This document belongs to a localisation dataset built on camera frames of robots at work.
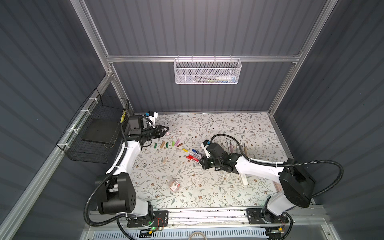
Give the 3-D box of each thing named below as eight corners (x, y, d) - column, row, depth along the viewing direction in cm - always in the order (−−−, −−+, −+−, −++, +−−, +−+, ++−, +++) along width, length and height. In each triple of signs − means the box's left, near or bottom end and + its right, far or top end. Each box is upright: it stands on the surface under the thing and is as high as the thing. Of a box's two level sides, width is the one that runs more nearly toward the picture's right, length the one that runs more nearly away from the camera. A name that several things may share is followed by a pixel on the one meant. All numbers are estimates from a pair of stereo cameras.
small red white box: (168, 188, 85) (167, 186, 83) (174, 179, 88) (174, 178, 86) (176, 193, 83) (175, 192, 81) (182, 185, 86) (181, 183, 84)
